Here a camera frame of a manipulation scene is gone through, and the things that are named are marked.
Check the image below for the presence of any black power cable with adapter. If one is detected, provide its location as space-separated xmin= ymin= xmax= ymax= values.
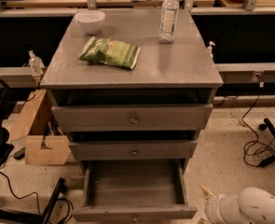
xmin=241 ymin=75 xmax=275 ymax=169

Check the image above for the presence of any white pump dispenser bottle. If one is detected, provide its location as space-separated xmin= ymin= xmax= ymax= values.
xmin=206 ymin=41 xmax=215 ymax=58

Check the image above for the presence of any black stand leg right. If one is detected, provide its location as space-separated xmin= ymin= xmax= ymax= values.
xmin=259 ymin=118 xmax=275 ymax=139

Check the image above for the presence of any black chair frame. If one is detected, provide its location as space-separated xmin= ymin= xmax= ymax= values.
xmin=0 ymin=79 xmax=66 ymax=224

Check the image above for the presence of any grey wooden drawer cabinet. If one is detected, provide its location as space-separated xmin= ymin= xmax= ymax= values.
xmin=39 ymin=7 xmax=225 ymax=173

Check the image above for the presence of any black floor cable left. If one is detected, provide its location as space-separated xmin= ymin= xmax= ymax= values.
xmin=0 ymin=170 xmax=75 ymax=224

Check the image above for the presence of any grey bottom drawer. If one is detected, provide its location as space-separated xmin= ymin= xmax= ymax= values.
xmin=73 ymin=160 xmax=197 ymax=222

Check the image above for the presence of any small clear sanitizer bottle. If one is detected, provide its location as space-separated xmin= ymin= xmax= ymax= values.
xmin=28 ymin=50 xmax=44 ymax=75

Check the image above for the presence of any grey top drawer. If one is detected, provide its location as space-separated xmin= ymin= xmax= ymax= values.
xmin=52 ymin=105 xmax=213 ymax=133

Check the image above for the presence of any grey middle drawer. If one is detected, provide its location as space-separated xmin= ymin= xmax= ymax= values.
xmin=69 ymin=141 xmax=197 ymax=161

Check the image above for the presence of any green chip bag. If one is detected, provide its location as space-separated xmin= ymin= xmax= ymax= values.
xmin=79 ymin=36 xmax=140 ymax=69

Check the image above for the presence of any clear plastic water bottle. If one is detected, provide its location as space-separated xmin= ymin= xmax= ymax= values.
xmin=159 ymin=0 xmax=179 ymax=43

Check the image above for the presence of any light wooden box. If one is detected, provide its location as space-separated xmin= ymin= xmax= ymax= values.
xmin=10 ymin=90 xmax=71 ymax=165

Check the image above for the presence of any white ceramic bowl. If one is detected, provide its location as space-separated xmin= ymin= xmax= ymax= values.
xmin=75 ymin=10 xmax=105 ymax=35

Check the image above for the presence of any grey drawer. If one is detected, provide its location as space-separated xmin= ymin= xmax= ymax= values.
xmin=69 ymin=141 xmax=197 ymax=161
xmin=73 ymin=160 xmax=197 ymax=222
xmin=52 ymin=105 xmax=213 ymax=133

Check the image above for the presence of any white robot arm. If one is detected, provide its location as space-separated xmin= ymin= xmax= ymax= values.
xmin=198 ymin=186 xmax=275 ymax=224

